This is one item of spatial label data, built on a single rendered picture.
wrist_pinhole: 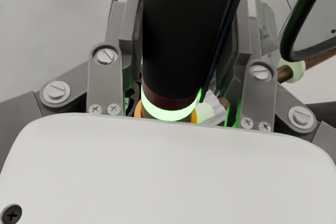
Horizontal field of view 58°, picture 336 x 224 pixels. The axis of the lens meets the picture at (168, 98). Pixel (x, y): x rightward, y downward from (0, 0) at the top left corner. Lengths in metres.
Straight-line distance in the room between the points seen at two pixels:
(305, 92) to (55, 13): 1.96
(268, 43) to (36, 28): 1.83
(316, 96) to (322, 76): 0.04
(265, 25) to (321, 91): 0.17
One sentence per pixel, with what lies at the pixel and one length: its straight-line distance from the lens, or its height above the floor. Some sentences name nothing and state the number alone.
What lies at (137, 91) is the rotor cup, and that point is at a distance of 0.38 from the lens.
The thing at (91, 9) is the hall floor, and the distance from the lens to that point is 2.31.
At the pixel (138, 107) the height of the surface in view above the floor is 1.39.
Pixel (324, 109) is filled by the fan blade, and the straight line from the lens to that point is 0.33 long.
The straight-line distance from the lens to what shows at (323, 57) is 0.32.
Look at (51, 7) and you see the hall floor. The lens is 2.37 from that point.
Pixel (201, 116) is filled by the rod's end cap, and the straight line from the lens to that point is 0.24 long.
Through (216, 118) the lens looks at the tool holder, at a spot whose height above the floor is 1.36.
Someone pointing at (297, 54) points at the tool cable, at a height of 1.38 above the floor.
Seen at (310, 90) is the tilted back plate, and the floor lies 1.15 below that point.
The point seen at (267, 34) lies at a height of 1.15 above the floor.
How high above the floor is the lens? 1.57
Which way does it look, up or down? 59 degrees down
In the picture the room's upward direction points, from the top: 9 degrees clockwise
